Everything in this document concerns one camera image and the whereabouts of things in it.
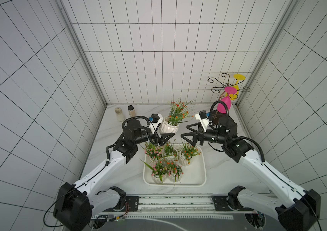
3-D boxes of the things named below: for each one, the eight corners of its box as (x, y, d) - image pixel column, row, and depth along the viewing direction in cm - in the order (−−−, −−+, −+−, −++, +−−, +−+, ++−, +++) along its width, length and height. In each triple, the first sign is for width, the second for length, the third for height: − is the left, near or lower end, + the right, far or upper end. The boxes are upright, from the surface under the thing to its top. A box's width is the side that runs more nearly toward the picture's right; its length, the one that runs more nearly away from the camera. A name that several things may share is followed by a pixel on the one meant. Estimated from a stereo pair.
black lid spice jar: (129, 116, 112) (127, 109, 105) (130, 112, 115) (128, 105, 108) (135, 116, 112) (133, 109, 105) (136, 112, 115) (134, 105, 108)
